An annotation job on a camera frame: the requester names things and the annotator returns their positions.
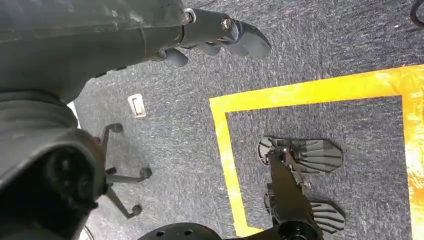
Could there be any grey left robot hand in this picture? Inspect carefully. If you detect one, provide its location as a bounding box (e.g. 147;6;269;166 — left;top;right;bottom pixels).
0;0;273;240

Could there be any white floor socket plate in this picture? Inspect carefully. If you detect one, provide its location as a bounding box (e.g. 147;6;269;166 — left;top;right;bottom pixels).
127;93;148;119

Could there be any stool star base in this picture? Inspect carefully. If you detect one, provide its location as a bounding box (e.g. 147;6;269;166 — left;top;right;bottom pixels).
99;122;154;221

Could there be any black round robot joint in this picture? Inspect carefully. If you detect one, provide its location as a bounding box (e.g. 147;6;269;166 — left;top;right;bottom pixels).
137;222;223;240

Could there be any yellow floor tape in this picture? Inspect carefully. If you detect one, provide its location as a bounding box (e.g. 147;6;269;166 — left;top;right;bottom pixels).
208;64;424;240

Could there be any black robot leg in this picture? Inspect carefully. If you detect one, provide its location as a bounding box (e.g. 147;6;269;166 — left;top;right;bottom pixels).
266;147;324;240

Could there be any black ribbed robot foot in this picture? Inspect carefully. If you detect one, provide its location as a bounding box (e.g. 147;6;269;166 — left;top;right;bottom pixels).
257;137;344;177
263;183;346;235

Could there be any black floor cable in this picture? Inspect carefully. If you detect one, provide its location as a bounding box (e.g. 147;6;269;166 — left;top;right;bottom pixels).
409;0;424;29

